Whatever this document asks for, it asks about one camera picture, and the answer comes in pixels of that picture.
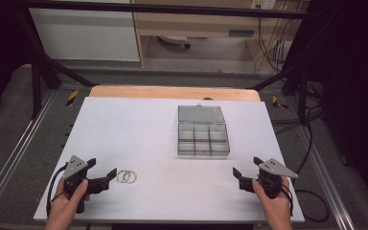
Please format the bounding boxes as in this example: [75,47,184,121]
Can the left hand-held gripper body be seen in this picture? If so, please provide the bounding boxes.
[61,154,92,215]

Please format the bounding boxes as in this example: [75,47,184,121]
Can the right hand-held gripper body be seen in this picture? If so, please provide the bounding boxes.
[256,158,299,199]

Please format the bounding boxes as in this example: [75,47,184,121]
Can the thin gold ring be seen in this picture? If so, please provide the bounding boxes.
[123,170,138,185]
[116,170,131,184]

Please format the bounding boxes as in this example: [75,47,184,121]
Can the clear plastic compartment box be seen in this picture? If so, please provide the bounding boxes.
[176,103,231,157]

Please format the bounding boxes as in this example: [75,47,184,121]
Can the person's right hand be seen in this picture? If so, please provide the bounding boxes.
[251,175,293,230]

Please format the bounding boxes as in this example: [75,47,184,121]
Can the person's left hand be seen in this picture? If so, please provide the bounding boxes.
[43,178,91,230]

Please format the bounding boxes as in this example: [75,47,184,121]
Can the yellow black striped tape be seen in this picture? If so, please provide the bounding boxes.
[65,89,80,107]
[271,95,289,110]

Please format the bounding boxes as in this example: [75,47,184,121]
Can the wooden table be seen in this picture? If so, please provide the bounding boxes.
[88,84,262,103]

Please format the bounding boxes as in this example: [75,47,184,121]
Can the white cabinet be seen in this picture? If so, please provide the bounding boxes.
[28,0,141,62]

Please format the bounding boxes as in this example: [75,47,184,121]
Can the white device under desk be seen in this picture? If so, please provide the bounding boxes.
[157,34,192,50]

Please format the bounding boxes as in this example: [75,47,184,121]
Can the light wooden desk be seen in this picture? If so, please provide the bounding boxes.
[129,0,311,69]

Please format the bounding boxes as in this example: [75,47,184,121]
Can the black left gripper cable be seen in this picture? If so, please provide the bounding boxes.
[45,163,69,219]

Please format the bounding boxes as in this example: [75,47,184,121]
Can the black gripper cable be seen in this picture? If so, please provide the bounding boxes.
[45,163,69,219]
[280,104,331,223]

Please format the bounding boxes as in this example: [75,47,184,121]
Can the black floor cables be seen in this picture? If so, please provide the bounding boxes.
[269,106,324,136]

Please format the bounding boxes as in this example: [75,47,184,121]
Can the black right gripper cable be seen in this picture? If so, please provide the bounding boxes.
[280,104,331,223]

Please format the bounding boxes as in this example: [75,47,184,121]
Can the aluminium floor rail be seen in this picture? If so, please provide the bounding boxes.
[295,126,357,230]
[0,91,56,219]

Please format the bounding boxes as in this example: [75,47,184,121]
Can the black metal frame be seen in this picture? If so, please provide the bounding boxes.
[11,0,324,126]

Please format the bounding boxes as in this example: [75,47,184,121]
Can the bundle of hanging cables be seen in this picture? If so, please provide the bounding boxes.
[256,12,296,73]

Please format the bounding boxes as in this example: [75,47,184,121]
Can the white wall socket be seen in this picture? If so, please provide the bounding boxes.
[250,0,278,11]

